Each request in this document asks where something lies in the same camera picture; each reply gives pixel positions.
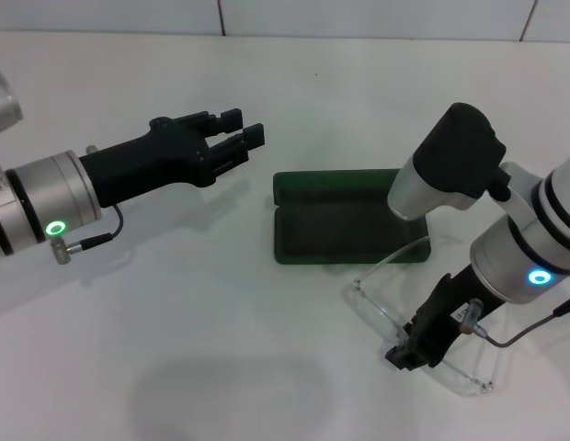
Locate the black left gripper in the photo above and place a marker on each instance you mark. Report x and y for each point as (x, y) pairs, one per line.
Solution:
(151, 161)

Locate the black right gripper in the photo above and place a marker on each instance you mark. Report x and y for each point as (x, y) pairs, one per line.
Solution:
(446, 317)

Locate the clear white glasses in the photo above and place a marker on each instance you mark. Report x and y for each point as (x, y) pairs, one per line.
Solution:
(357, 288)

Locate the green glasses case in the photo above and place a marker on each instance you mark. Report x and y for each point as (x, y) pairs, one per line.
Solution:
(322, 220)

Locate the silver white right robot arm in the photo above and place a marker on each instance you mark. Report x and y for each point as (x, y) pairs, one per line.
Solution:
(510, 257)

